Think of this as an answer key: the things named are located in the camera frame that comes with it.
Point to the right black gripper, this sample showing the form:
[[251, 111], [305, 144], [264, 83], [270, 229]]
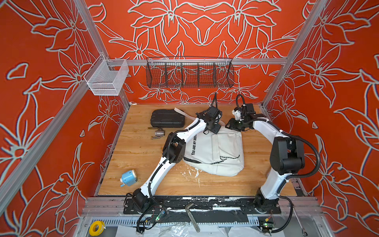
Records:
[[234, 124]]

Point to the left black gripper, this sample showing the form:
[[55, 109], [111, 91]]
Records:
[[216, 130]]

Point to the white backpack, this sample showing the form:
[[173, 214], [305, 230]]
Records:
[[218, 154]]

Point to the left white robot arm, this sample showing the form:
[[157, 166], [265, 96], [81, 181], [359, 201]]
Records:
[[174, 151]]

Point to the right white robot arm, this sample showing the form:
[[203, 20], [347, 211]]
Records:
[[287, 156]]

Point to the blue mug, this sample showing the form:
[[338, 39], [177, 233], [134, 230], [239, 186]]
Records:
[[129, 178]]

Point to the silver wrench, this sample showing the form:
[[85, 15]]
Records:
[[304, 232]]

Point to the yellow tape roll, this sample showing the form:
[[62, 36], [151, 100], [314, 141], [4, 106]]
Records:
[[96, 228]]

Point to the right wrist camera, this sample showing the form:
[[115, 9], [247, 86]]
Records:
[[237, 114]]

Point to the black wire wall basket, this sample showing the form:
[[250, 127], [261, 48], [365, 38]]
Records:
[[190, 72]]

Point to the white wire wall basket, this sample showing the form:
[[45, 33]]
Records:
[[106, 77]]

